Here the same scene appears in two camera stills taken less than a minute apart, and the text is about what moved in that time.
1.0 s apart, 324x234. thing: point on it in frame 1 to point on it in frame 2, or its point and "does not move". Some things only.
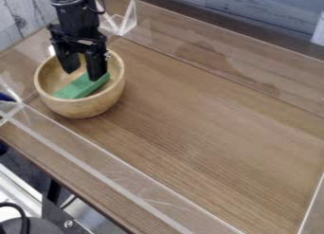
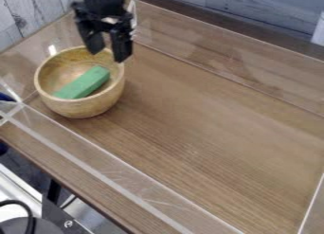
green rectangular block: (77, 88) does not move
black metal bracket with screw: (54, 214) does not move
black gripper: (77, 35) to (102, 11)
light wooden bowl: (92, 104) does not move
